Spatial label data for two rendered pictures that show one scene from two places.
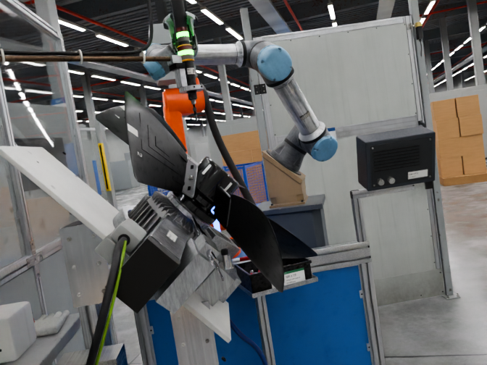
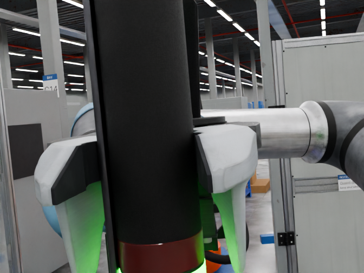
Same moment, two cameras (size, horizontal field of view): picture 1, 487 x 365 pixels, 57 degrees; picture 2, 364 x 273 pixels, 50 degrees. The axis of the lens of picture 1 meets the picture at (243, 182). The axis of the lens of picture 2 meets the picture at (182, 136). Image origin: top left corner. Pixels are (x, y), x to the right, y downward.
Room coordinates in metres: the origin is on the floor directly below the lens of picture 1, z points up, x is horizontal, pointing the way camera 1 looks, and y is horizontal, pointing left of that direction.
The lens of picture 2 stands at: (1.14, 0.08, 1.67)
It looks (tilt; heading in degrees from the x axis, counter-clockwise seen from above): 3 degrees down; 5
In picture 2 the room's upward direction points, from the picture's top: 5 degrees counter-clockwise
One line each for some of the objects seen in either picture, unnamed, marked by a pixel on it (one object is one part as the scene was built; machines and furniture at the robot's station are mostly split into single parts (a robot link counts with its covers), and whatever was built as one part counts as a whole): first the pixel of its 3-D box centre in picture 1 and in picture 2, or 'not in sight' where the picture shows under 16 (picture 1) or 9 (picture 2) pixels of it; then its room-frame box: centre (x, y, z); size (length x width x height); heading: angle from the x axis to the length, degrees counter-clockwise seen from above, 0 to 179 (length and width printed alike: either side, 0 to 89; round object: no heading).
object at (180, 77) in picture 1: (185, 74); not in sight; (1.29, 0.11, 1.50); 0.09 x 0.07 x 0.10; 128
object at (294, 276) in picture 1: (272, 272); not in sight; (1.50, -0.05, 0.85); 0.22 x 0.17 x 0.07; 107
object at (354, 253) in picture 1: (251, 270); not in sight; (1.66, 0.02, 0.82); 0.90 x 0.04 x 0.08; 93
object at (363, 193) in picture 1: (382, 190); not in sight; (1.68, -0.51, 1.04); 0.24 x 0.03 x 0.03; 93
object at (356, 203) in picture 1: (358, 216); not in sight; (1.68, -0.41, 0.96); 0.03 x 0.03 x 0.20; 3
